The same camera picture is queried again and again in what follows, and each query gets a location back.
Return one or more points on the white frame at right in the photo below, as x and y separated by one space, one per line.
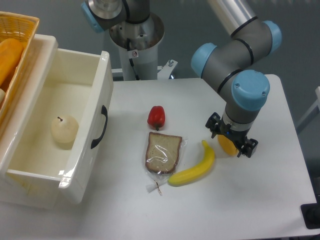
310 114

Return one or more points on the yellow banana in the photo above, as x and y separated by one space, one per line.
196 172

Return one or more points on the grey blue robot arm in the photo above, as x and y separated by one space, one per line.
225 69

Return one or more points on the red bell pepper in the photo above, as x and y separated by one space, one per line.
156 117

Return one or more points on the white drawer cabinet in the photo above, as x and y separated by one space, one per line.
16 186

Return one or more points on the orange round fruit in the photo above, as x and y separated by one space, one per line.
227 145

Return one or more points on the orange fruit in basket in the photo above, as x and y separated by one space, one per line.
10 54

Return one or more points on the yellow wicker basket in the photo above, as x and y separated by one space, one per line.
16 34

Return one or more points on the black drawer handle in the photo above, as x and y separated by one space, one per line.
102 128

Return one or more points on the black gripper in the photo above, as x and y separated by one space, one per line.
236 132

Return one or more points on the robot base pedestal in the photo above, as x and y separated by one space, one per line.
138 49

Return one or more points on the pale yellow pear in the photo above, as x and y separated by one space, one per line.
64 129

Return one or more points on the bread slice in plastic bag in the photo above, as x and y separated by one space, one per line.
162 156

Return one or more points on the black device at table edge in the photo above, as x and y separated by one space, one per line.
311 215

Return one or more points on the white top drawer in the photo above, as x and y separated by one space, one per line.
49 144

